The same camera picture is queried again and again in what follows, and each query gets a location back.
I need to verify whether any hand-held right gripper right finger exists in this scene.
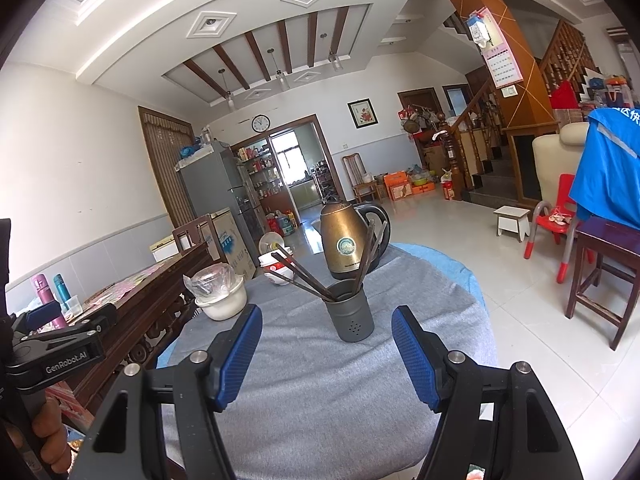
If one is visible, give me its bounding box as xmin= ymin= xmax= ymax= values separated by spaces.
xmin=391 ymin=305 xmax=586 ymax=480

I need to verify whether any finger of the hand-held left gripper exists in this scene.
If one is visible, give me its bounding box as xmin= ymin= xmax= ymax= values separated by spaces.
xmin=5 ymin=304 xmax=119 ymax=397
xmin=10 ymin=301 xmax=61 ymax=343

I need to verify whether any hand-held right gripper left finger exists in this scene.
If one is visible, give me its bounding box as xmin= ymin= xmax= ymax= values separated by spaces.
xmin=70 ymin=304 xmax=264 ymax=480

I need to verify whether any dark grey chopstick holder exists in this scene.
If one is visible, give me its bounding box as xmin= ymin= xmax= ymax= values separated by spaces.
xmin=322 ymin=280 xmax=376 ymax=344

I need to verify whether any bunch of dark chopsticks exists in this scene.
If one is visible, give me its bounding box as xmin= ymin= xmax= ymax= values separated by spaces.
xmin=270 ymin=222 xmax=389 ymax=304

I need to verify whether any person's left hand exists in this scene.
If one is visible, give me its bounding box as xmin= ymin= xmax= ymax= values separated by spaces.
xmin=7 ymin=399 xmax=73 ymax=477

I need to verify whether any pink thermos bottle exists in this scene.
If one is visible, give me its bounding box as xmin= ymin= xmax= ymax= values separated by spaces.
xmin=30 ymin=274 xmax=66 ymax=328

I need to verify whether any teal thermos bottle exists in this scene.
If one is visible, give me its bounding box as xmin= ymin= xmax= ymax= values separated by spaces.
xmin=52 ymin=274 xmax=72 ymax=312

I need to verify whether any white ceramic pot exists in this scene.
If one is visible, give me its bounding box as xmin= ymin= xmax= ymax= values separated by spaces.
xmin=194 ymin=280 xmax=248 ymax=322

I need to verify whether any grey tablecloth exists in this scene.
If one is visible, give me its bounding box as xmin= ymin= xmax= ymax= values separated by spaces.
xmin=160 ymin=247 xmax=498 ymax=480

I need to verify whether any carved dark wooden bench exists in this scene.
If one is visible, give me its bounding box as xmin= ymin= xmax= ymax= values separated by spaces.
xmin=65 ymin=242 xmax=216 ymax=421

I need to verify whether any white bowl with red band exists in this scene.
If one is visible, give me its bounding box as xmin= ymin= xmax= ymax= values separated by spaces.
xmin=257 ymin=252 xmax=301 ymax=286

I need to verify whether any light blue table cover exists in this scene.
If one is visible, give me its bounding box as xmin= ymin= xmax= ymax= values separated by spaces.
xmin=156 ymin=242 xmax=501 ymax=376

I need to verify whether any floral bench cushion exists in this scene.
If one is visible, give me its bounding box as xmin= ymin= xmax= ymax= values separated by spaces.
xmin=82 ymin=264 xmax=166 ymax=311

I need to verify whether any white chest freezer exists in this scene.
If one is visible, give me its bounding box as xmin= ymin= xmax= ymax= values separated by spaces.
xmin=150 ymin=207 xmax=258 ymax=281

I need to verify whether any small floor fan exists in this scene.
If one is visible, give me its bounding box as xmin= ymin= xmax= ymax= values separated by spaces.
xmin=259 ymin=232 xmax=287 ymax=257

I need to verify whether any wooden chair back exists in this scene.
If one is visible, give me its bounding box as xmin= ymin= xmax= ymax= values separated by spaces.
xmin=172 ymin=214 xmax=216 ymax=257

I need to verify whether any bronze electric kettle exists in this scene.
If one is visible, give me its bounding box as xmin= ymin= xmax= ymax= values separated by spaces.
xmin=320 ymin=199 xmax=392 ymax=281

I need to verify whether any small white stool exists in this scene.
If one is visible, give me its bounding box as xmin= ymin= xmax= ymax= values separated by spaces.
xmin=493 ymin=206 xmax=531 ymax=242

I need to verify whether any orange cardboard box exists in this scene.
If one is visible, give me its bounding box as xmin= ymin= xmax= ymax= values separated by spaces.
xmin=385 ymin=171 xmax=436 ymax=200

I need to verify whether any grey refrigerator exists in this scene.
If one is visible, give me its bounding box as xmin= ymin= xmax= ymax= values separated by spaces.
xmin=179 ymin=142 xmax=266 ymax=256

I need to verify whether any kitchen shelf with bottles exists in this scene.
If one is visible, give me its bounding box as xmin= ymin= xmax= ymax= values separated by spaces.
xmin=235 ymin=144 xmax=281 ymax=211

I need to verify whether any wooden dining chair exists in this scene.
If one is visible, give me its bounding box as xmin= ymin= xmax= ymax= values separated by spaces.
xmin=342 ymin=152 xmax=381 ymax=203

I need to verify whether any brown bamboo door curtain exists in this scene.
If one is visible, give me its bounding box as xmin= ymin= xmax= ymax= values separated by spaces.
xmin=139 ymin=106 xmax=196 ymax=231

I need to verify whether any red plastic child chair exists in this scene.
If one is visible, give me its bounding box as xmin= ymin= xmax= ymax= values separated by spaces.
xmin=524 ymin=174 xmax=596 ymax=283

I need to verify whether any dark wooden stool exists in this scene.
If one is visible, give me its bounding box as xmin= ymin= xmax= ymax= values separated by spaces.
xmin=565 ymin=217 xmax=640 ymax=351

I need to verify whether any wooden stair railing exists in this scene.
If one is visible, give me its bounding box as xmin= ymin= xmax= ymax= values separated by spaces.
xmin=440 ymin=80 xmax=506 ymax=191

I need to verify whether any cream armchair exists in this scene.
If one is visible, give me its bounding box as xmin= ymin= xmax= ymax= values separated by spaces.
xmin=531 ymin=122 xmax=591 ymax=206

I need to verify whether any glass pendant lamp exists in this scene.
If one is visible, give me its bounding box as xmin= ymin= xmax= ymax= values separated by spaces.
xmin=320 ymin=34 xmax=345 ymax=72
xmin=267 ymin=49 xmax=291 ymax=92
xmin=218 ymin=67 xmax=237 ymax=111

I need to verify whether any blue jacket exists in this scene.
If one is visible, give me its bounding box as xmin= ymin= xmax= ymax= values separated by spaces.
xmin=569 ymin=106 xmax=640 ymax=223

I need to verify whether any orange tiled pillar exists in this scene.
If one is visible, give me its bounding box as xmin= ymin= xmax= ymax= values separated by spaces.
xmin=427 ymin=0 xmax=561 ymax=206

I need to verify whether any framed wall picture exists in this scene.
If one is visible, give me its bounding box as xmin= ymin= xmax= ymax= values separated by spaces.
xmin=348 ymin=99 xmax=376 ymax=128

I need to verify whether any wall calendar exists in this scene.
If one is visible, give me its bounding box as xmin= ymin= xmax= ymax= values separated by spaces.
xmin=466 ymin=6 xmax=523 ymax=90

